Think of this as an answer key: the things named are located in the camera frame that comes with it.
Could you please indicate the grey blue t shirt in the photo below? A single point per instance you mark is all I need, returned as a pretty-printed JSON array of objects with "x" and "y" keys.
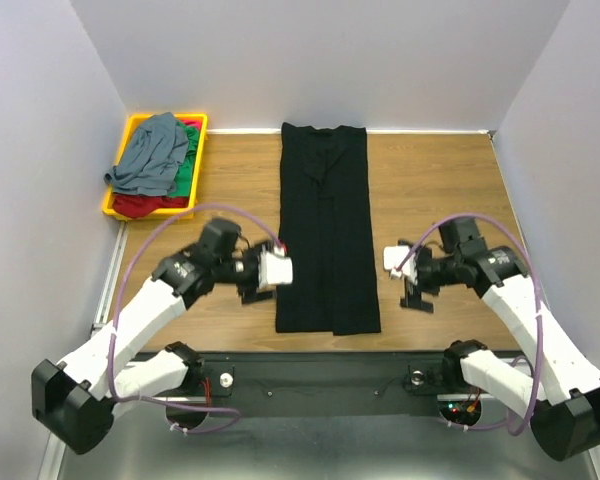
[{"x": 151, "y": 159}]

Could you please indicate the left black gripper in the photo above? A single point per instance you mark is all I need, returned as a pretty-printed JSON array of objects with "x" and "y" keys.
[{"x": 249, "y": 294}]

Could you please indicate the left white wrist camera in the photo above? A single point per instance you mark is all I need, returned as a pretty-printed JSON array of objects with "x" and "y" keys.
[{"x": 275, "y": 267}]

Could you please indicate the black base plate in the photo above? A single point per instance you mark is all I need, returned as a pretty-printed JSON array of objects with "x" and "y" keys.
[{"x": 326, "y": 384}]

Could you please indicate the green t shirt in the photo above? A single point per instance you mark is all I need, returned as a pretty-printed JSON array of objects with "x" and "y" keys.
[{"x": 184, "y": 176}]

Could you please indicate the red t shirt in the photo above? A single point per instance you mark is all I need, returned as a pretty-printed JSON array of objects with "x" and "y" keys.
[{"x": 127, "y": 207}]

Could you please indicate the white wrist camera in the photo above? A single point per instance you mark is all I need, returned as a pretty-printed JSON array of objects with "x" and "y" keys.
[
  {"x": 275, "y": 267},
  {"x": 399, "y": 262}
]

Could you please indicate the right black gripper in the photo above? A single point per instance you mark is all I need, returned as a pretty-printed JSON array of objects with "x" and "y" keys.
[{"x": 412, "y": 291}]

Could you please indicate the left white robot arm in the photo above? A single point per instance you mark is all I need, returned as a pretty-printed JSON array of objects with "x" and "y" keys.
[{"x": 78, "y": 397}]

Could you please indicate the black t shirt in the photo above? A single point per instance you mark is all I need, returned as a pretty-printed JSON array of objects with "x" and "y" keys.
[{"x": 325, "y": 225}]

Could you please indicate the yellow plastic bin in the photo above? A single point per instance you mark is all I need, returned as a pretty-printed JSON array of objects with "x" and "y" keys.
[{"x": 157, "y": 169}]

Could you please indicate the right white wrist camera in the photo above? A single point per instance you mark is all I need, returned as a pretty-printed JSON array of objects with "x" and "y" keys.
[{"x": 399, "y": 262}]

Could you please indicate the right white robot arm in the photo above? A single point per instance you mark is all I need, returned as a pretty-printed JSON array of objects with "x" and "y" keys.
[{"x": 559, "y": 398}]

